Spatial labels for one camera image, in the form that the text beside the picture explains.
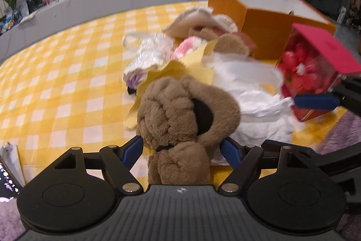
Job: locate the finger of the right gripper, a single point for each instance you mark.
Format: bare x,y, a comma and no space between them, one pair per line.
316,101

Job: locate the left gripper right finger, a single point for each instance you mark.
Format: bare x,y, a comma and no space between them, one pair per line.
245,162

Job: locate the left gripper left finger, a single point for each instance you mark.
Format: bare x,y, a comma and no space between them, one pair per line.
117,163

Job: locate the white cloth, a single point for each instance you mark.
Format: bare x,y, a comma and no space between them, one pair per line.
256,86

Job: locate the brown plush slipper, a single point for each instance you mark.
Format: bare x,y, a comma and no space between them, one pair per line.
183,122

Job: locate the brown sponge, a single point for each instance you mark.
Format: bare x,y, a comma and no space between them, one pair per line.
226,42

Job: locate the clear plastic bag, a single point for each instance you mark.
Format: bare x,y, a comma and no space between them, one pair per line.
150,51

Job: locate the pink white crochet toy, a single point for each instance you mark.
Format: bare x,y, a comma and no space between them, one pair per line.
189,45

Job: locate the red lidded transparent box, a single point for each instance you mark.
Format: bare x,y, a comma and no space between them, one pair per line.
312,62

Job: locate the purple fluffy rug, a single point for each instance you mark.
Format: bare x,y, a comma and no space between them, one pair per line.
346,132

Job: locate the yellow checkered tablecloth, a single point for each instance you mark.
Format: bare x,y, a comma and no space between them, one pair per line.
67,90

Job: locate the orange cardboard box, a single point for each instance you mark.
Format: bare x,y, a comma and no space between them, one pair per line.
269,22

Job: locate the yellow cleaning cloth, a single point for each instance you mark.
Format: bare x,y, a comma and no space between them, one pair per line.
191,64

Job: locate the cream fabric shoe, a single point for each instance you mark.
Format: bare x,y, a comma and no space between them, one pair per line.
199,17

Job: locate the marble tv console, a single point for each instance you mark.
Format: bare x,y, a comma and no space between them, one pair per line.
63,15

